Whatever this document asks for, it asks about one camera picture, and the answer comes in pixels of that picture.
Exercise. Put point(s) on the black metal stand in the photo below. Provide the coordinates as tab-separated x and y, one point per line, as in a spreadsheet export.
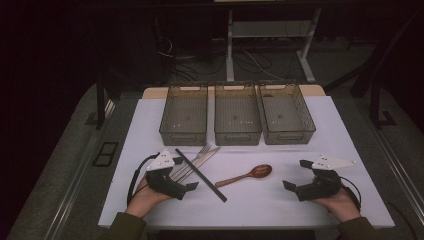
376	106

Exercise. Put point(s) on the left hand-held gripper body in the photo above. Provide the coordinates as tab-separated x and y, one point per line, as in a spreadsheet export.
163	181

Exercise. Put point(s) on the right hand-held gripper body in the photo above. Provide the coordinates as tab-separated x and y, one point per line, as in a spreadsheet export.
323	186

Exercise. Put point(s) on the white table mat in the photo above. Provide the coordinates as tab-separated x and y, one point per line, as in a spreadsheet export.
266	206

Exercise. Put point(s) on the brown wooden spoon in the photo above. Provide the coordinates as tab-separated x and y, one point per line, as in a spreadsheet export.
261	170

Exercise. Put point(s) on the white metal desk frame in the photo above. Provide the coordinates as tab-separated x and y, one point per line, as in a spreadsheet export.
230	50

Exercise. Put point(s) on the metal floor rail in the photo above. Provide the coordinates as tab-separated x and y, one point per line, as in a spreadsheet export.
76	186
396	166

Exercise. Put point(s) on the person's right hand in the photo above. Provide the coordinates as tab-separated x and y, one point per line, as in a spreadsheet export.
343	205

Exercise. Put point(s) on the person's left hand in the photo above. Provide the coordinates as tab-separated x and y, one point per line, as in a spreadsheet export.
143	200

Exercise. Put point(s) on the clear smoky plastic bin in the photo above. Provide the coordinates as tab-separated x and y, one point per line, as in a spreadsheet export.
185	113
237	115
286	113

